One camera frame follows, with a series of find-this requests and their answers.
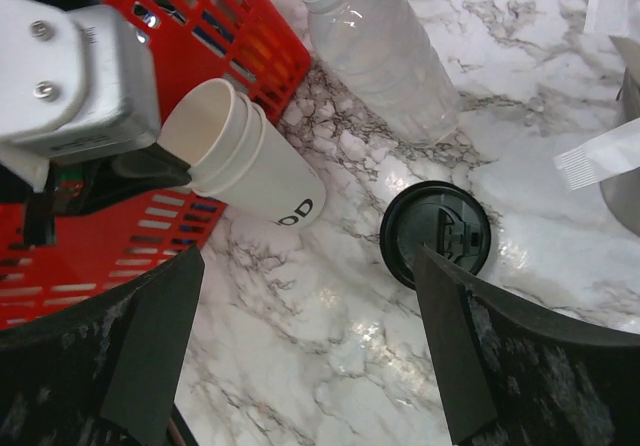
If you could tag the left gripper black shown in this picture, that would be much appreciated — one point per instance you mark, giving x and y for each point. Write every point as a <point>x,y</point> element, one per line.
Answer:
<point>85,188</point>

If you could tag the red plastic basket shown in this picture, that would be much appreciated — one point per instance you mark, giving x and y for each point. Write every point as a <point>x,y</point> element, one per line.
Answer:
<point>246,42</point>

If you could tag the black plastic cup lid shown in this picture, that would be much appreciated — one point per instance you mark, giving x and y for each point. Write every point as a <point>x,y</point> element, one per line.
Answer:
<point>440,216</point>

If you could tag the white paper cup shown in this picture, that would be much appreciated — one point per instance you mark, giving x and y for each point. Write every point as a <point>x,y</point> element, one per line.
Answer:
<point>205,128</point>

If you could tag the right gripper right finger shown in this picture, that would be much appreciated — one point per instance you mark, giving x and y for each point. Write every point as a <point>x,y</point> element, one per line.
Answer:
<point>511,372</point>

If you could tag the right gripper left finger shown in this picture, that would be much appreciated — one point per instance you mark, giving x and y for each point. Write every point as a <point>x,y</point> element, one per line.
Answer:
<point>104,371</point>

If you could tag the clear water bottle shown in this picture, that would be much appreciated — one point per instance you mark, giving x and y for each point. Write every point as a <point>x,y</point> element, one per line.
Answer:
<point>382,54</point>

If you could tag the white wrapped straws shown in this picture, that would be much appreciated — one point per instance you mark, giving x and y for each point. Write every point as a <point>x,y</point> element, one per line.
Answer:
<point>617,151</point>

